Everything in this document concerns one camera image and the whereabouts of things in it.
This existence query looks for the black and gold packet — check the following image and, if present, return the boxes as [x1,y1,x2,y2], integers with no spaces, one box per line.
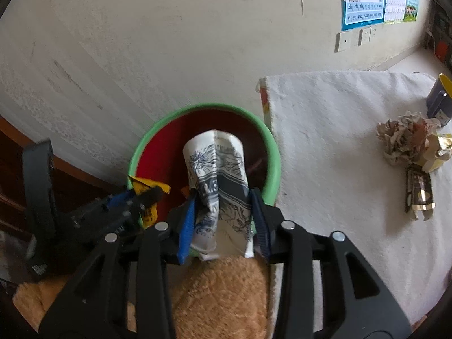
[404,164,434,221]

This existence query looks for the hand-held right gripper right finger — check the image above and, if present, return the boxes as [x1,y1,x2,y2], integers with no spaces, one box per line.
[249,188,412,339]

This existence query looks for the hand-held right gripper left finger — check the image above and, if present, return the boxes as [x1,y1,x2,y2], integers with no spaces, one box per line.
[40,198,198,339]

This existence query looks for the white wall socket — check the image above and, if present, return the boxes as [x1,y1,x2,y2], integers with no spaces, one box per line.
[358,26,377,46]
[335,31,353,53]

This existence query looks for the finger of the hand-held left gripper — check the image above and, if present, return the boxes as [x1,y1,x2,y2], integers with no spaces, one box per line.
[122,187,166,220]
[101,189,136,210]

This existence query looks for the white towel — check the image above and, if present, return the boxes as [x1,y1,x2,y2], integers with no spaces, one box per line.
[259,70,452,325]

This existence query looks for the gold foil wrapper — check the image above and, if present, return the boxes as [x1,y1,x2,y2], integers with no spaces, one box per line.
[422,133,452,173]

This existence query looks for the wall poster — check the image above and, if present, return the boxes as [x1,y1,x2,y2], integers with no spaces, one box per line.
[341,0,419,32]

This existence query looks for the tan fleece pants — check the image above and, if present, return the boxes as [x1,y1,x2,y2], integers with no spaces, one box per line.
[12,254,272,339]

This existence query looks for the crumpled brown paper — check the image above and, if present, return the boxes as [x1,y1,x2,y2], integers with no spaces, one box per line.
[376,111,440,166]

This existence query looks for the navy cup with yellow inside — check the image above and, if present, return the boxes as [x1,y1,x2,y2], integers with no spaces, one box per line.
[426,73,452,128]

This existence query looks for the red bin with green rim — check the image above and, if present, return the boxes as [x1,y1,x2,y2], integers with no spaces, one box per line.
[128,103,282,258]

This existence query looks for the dark wooden furniture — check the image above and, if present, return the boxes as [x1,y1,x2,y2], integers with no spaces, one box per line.
[0,116,131,227]

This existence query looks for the cardboard box with orange edge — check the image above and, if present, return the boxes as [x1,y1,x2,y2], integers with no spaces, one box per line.
[255,77,274,131]

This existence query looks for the yellow wrapper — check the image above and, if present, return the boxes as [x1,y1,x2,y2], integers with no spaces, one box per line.
[127,175,172,228]

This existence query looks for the dark shelf unit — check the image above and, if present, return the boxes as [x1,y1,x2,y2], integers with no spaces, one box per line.
[424,0,452,64]

